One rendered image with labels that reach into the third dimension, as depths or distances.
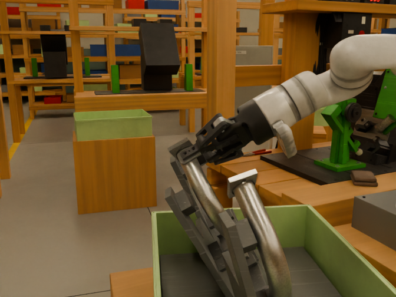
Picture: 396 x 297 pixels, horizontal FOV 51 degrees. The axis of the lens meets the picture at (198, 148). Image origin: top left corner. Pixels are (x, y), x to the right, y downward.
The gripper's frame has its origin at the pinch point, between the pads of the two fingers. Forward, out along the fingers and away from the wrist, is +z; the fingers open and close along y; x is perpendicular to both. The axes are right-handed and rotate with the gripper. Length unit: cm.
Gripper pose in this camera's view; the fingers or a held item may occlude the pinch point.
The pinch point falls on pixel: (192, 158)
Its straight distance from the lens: 72.6
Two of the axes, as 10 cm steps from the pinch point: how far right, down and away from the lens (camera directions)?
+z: -8.6, 5.0, 0.8
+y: -3.1, -4.0, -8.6
